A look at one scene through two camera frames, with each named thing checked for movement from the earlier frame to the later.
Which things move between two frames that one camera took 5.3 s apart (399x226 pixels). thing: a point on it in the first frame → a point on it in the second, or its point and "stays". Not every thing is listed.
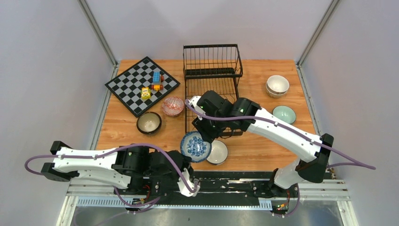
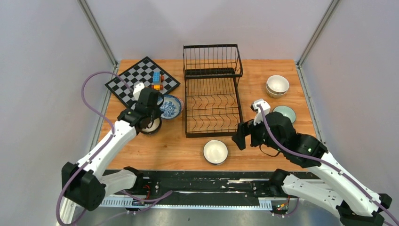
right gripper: (208, 136) → (244, 128)
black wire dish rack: (211, 67) stays
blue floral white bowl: (193, 145) → (171, 107)
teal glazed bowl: (219, 153) stays
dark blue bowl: (148, 122) stays
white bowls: (276, 86) stays
